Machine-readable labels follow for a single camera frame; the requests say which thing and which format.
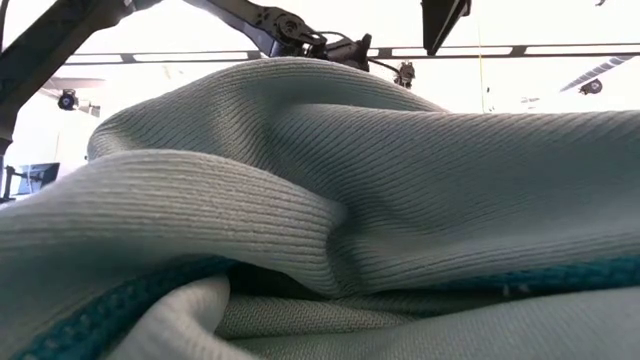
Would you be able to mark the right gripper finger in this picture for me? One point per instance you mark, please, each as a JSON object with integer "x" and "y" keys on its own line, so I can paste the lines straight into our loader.
{"x": 445, "y": 20}

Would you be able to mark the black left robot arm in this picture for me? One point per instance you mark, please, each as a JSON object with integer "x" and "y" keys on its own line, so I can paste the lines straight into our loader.
{"x": 280, "y": 25}

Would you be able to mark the slanted silver ventilation duct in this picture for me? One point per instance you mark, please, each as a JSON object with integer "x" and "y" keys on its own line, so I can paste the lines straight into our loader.
{"x": 597, "y": 72}

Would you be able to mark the blue microfiber towel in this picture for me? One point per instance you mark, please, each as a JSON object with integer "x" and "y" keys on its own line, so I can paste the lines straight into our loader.
{"x": 400, "y": 200}

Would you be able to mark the computer monitor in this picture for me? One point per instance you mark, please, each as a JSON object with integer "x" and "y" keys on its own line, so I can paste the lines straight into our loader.
{"x": 40, "y": 177}

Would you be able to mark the black bar with light strips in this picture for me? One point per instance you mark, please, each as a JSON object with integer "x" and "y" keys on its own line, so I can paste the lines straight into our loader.
{"x": 550, "y": 50}

